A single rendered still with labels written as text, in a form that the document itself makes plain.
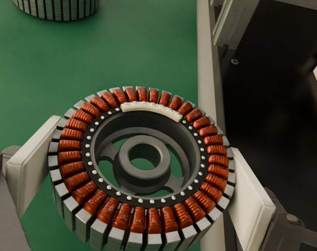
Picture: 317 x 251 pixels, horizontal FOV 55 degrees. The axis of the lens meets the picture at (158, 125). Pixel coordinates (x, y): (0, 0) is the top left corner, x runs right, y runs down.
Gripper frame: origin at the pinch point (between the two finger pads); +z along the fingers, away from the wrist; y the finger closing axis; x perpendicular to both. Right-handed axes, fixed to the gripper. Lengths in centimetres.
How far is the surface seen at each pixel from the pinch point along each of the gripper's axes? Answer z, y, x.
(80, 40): 20.8, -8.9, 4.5
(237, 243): 0.5, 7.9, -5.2
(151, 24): 26.6, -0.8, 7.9
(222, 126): 10.7, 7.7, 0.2
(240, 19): 19.6, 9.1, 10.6
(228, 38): 21.6, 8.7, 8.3
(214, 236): 2.6, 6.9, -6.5
